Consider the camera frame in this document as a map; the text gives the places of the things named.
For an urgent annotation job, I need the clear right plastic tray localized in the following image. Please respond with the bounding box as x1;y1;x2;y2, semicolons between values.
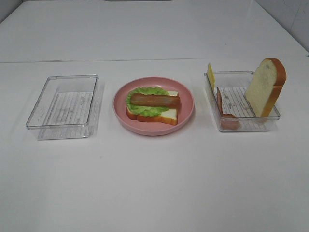
204;71;280;132

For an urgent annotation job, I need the pink round plate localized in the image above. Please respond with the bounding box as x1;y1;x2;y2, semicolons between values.
113;77;195;136

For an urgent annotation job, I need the green lettuce leaf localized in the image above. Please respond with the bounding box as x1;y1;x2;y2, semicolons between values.
126;87;169;117

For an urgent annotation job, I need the clear plastic tray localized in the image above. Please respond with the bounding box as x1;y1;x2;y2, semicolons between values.
26;75;101;140
204;71;280;132

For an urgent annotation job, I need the yellow cheese slice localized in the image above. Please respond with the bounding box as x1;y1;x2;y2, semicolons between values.
207;63;215;91

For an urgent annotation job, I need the tray bacon strip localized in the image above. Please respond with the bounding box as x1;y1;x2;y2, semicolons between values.
130;93;181;109
216;87;240;130

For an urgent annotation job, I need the clear left plastic tray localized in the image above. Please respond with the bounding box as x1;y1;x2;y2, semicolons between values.
26;75;101;140

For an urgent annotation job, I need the tray bread slice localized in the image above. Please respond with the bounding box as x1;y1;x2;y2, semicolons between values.
245;58;287;117
126;91;180;125

